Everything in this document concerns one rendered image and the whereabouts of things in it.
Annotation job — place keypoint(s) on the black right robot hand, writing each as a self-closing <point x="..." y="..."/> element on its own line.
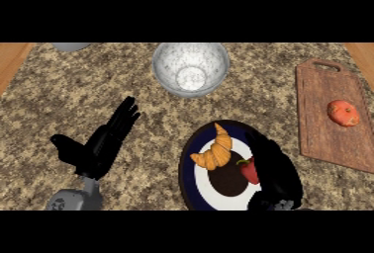
<point x="275" y="171"/>

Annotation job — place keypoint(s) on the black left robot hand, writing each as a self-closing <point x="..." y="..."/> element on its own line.
<point x="103" y="141"/>

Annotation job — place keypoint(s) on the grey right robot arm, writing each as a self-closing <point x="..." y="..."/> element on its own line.
<point x="284" y="205"/>

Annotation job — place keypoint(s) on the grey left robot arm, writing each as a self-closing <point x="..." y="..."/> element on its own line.
<point x="77" y="198"/>

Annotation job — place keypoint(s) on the blue and white plate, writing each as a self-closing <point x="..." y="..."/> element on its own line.
<point x="214" y="178"/>

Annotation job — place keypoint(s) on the golden croissant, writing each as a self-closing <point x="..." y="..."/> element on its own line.
<point x="216" y="151"/>

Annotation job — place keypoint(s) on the brown wooden cutting board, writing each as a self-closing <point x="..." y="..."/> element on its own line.
<point x="332" y="122"/>

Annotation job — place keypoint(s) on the orange red tomato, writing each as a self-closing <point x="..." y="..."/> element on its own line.
<point x="343" y="113"/>

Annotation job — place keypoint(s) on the grey round object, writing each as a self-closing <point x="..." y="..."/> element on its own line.
<point x="69" y="46"/>

